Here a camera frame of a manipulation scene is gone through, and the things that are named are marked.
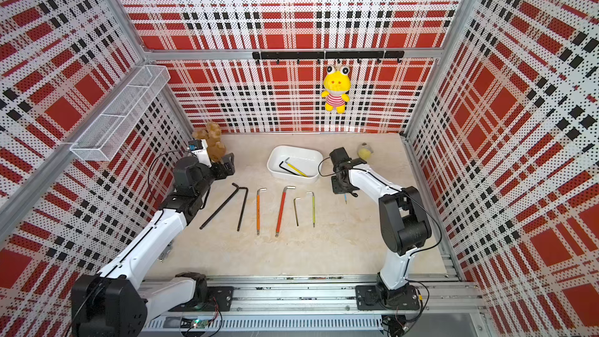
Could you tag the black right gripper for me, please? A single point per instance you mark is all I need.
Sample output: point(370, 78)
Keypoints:
point(336, 189)

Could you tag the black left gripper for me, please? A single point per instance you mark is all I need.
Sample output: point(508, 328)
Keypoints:
point(228, 165)

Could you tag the green sleeved hex key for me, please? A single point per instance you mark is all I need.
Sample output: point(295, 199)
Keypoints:
point(313, 207)

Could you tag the yellow sleeved hex key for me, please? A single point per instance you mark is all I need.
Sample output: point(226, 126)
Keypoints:
point(295, 169)

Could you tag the bare steel hex key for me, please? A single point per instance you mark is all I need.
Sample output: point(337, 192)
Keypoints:
point(295, 206)

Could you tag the orange sleeved hex key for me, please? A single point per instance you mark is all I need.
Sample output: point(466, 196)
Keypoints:
point(258, 210)

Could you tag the red sleeved hex key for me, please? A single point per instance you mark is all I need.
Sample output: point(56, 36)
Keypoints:
point(282, 208)

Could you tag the small black hex key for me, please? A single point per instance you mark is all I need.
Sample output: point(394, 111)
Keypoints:
point(287, 170)

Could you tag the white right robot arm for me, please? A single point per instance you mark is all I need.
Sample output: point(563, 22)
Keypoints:
point(404, 225)

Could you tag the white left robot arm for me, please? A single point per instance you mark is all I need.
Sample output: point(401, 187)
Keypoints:
point(111, 302)

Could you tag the large black hex key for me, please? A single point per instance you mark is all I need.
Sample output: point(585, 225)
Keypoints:
point(246, 191)
point(222, 205)

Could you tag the white plastic storage box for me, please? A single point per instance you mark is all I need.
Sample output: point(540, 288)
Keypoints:
point(304, 159)

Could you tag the small yellow plush ball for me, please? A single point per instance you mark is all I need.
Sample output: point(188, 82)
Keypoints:
point(365, 151)

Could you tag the brown teddy bear plush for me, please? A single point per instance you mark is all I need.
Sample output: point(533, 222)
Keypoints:
point(212, 133)

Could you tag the yellow frog plush toy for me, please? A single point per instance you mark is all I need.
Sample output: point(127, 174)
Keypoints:
point(337, 85)

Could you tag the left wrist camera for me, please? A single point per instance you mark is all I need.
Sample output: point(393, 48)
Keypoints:
point(198, 148)

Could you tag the black hook rail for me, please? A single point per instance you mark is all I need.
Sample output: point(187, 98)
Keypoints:
point(326, 55)

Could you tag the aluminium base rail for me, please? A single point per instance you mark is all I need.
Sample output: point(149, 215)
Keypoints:
point(328, 306)

